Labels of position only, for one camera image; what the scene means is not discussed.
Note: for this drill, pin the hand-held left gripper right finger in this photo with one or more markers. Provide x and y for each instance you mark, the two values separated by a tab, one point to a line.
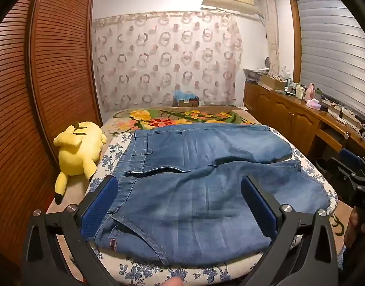
261	211

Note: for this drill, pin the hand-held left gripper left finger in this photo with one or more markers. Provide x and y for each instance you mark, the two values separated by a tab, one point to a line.
96	211

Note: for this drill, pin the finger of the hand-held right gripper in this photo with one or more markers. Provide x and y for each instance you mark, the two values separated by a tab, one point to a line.
328	169
350	158

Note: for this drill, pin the blue denim pants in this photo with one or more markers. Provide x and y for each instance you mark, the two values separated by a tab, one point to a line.
200	199

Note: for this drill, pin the person's right hand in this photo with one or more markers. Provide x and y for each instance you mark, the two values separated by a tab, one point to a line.
350	226

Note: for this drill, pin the person's left hand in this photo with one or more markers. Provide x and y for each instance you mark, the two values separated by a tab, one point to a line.
174	281

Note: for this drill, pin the white power strip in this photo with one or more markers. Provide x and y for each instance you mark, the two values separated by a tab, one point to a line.
337	110

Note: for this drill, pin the yellow plush toy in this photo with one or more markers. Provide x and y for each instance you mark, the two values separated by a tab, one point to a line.
78	152

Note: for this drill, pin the pink tissue box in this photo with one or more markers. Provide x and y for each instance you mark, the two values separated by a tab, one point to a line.
313	104

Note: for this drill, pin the wooden side cabinet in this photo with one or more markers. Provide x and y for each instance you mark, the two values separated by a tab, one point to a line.
283	116

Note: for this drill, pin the blue floral white bedsheet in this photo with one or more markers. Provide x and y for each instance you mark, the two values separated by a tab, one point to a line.
134	271

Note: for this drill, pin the pink bottle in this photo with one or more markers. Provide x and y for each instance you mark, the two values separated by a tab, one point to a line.
310	92

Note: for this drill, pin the row of toiletry bottles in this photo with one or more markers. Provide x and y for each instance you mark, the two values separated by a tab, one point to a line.
295	89

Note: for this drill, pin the shallow cardboard tray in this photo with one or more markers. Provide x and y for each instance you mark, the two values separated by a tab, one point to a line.
271	82

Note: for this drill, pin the grey striped window blind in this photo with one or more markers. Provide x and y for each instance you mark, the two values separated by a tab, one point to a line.
334	50

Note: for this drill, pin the stack of papers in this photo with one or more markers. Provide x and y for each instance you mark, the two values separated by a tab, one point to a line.
255	74

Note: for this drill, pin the colourful flower blanket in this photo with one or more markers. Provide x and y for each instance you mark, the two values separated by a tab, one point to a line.
170	116

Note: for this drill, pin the cardboard box with blue bag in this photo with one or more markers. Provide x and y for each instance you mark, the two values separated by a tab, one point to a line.
185	99

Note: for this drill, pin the beige tied window curtain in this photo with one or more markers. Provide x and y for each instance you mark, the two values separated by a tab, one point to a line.
271	35

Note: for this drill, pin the wooden louvered wardrobe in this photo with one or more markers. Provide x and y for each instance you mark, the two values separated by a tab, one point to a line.
60	65

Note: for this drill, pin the circle patterned sheer curtain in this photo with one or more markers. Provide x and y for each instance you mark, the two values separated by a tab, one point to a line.
164	59

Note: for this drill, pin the wooden window frame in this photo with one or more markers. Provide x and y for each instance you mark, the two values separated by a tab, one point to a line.
294	35

